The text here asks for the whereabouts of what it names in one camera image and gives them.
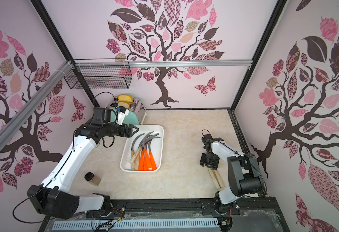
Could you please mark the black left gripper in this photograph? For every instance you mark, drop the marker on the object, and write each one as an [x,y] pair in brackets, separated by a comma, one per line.
[124,127]

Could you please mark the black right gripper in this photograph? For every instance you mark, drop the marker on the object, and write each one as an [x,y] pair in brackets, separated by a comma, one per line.
[210,161]

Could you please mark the orange handle sickle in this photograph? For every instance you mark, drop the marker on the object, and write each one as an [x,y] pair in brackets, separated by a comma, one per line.
[145,166]
[148,158]
[141,159]
[152,160]

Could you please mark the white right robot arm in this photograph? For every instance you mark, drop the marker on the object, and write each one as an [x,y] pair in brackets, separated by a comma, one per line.
[243,173]

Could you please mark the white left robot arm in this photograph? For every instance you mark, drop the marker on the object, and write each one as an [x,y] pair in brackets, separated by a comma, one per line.
[52,196]

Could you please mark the white plastic storage tray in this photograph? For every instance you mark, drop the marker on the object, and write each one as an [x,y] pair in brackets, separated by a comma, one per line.
[157,138]

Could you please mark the yellow bread slice front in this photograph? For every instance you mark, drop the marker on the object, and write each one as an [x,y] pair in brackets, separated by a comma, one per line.
[124,104]

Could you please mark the yellow bread slice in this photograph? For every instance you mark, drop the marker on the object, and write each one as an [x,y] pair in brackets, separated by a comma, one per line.
[125,98]
[124,104]

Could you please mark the mint green toaster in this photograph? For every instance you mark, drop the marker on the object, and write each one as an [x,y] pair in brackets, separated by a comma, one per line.
[137,112]

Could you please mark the yellow bread slice back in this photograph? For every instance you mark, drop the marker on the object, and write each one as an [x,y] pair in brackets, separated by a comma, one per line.
[125,98]

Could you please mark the small glass spice jar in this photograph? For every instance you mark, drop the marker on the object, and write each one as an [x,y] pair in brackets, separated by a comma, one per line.
[92,178]

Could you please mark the black wire basket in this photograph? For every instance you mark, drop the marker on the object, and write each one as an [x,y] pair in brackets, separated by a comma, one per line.
[100,74]

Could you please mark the aluminium rail back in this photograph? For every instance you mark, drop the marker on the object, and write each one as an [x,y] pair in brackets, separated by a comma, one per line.
[149,64]

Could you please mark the aluminium rail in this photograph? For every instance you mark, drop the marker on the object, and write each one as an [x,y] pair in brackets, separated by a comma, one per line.
[149,64]
[19,119]

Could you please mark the black base frame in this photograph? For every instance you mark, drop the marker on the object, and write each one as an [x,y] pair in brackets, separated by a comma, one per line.
[244,215]

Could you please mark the white vented cable duct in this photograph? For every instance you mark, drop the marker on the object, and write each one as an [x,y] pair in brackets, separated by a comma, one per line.
[133,224]

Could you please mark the aluminium rail left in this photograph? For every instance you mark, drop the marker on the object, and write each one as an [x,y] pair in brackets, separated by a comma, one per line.
[19,119]

